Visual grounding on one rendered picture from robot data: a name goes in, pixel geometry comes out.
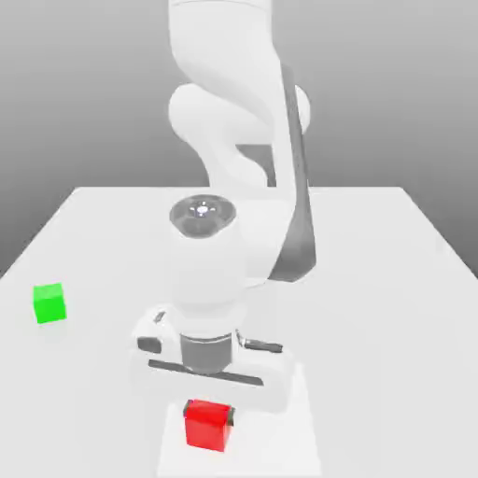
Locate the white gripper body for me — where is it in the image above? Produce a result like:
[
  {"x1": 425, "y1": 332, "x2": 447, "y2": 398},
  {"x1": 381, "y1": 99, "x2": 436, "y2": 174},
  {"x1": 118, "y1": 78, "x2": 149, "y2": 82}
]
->
[{"x1": 128, "y1": 346, "x2": 297, "y2": 415}]

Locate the small green cube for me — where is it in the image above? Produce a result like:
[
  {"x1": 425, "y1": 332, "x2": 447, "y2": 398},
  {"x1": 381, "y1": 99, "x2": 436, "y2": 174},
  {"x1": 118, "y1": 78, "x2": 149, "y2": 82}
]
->
[{"x1": 33, "y1": 282, "x2": 68, "y2": 325}]

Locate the small red cube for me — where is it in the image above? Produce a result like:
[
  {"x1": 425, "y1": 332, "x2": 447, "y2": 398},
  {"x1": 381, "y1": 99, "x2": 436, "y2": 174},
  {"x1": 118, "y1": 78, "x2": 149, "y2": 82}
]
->
[{"x1": 184, "y1": 399, "x2": 233, "y2": 453}]

